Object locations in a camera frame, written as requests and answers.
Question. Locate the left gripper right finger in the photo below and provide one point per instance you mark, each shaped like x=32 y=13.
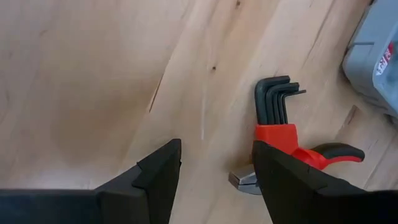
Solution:
x=311 y=205

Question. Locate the red white tape roll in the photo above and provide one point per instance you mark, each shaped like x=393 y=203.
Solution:
x=384 y=60

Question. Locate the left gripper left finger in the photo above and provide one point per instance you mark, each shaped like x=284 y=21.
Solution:
x=109 y=208

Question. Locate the grey plastic tool case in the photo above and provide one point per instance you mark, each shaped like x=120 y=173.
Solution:
x=363 y=62

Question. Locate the red black small tool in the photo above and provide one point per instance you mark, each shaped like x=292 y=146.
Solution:
x=275 y=137

